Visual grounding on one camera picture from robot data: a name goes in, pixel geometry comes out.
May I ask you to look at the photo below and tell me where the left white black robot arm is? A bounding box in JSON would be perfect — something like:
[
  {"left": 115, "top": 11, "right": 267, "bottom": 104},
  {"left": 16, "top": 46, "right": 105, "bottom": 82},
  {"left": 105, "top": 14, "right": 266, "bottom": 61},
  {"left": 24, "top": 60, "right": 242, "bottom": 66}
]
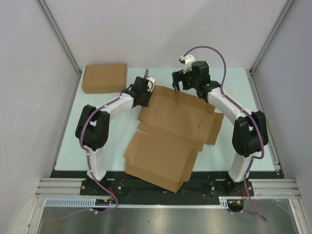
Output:
[{"left": 75, "top": 76, "right": 156, "bottom": 195}]

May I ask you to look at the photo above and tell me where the left aluminium frame post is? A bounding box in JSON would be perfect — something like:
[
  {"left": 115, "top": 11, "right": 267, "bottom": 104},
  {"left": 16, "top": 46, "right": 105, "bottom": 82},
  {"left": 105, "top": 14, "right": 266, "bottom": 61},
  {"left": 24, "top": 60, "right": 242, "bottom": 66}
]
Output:
[{"left": 36, "top": 0, "right": 82, "bottom": 77}]

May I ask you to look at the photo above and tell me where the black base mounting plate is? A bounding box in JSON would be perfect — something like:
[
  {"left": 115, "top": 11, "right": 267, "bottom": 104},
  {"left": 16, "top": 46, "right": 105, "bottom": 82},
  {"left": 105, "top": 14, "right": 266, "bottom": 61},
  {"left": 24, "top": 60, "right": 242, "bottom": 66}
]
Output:
[{"left": 79, "top": 172, "right": 254, "bottom": 197}]

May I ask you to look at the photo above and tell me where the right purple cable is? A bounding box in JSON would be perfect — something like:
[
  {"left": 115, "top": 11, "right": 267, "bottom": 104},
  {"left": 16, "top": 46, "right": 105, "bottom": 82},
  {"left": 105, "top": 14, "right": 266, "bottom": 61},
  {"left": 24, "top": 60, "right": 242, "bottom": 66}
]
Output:
[{"left": 182, "top": 45, "right": 269, "bottom": 222}]

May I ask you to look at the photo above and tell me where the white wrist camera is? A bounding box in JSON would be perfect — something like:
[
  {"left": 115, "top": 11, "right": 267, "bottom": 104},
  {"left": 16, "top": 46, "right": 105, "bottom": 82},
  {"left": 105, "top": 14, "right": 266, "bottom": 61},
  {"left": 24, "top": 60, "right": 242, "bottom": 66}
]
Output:
[
  {"left": 146, "top": 77, "right": 156, "bottom": 84},
  {"left": 179, "top": 55, "right": 195, "bottom": 74}
]

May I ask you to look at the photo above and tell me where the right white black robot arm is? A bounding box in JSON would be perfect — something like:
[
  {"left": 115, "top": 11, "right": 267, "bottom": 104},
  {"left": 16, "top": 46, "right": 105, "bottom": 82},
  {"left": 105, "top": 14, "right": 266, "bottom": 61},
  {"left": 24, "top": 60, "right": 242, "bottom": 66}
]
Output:
[{"left": 172, "top": 57, "right": 268, "bottom": 195}]

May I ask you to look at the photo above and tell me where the purple cable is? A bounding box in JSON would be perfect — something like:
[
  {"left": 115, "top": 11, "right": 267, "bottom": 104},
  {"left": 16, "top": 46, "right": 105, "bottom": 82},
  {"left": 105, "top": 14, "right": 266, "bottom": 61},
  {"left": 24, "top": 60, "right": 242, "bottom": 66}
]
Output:
[
  {"left": 182, "top": 45, "right": 269, "bottom": 222},
  {"left": 48, "top": 69, "right": 149, "bottom": 219}
]

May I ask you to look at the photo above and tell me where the front aluminium extrusion rail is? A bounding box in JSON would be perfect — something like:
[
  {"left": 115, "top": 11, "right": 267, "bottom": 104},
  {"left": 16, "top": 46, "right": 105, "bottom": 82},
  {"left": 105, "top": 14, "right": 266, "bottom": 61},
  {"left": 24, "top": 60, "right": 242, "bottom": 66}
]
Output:
[{"left": 36, "top": 178, "right": 301, "bottom": 199}]

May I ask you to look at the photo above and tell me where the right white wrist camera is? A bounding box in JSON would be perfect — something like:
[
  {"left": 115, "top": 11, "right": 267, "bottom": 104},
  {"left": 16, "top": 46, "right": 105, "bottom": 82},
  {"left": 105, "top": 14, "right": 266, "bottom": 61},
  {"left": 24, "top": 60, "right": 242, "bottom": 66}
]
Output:
[{"left": 179, "top": 55, "right": 195, "bottom": 74}]

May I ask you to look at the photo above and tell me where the right aluminium frame post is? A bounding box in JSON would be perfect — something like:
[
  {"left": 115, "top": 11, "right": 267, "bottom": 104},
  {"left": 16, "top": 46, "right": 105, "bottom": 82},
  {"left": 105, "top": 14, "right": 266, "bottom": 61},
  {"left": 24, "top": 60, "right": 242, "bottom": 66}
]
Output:
[{"left": 249, "top": 0, "right": 296, "bottom": 76}]

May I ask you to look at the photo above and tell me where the white slotted cable duct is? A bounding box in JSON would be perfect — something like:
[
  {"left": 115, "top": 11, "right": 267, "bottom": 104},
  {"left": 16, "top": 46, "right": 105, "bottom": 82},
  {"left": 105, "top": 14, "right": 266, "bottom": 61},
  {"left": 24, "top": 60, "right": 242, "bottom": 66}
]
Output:
[{"left": 45, "top": 196, "right": 228, "bottom": 209}]

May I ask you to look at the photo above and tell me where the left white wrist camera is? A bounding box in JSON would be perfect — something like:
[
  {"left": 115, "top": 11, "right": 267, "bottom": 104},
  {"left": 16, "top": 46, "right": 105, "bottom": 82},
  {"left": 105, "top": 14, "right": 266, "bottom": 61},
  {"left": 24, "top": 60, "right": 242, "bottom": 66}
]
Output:
[{"left": 146, "top": 77, "right": 156, "bottom": 84}]

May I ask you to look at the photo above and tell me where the closed brown cardboard box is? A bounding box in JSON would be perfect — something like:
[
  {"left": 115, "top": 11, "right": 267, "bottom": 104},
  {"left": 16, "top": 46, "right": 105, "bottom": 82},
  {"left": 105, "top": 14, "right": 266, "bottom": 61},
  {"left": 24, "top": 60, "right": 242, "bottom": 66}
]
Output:
[{"left": 82, "top": 63, "right": 127, "bottom": 94}]

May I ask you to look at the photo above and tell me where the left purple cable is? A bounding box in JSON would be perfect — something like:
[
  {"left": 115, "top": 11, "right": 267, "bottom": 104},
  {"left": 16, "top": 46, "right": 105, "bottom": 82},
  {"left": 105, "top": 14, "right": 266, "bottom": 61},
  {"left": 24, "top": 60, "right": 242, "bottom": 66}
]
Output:
[{"left": 48, "top": 69, "right": 149, "bottom": 219}]

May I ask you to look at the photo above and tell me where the aluminium frame post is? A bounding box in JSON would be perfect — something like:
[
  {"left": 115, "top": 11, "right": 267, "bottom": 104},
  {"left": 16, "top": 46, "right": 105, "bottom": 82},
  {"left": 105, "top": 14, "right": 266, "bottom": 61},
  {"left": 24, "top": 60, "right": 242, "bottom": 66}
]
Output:
[
  {"left": 249, "top": 0, "right": 296, "bottom": 76},
  {"left": 36, "top": 0, "right": 82, "bottom": 77}
]

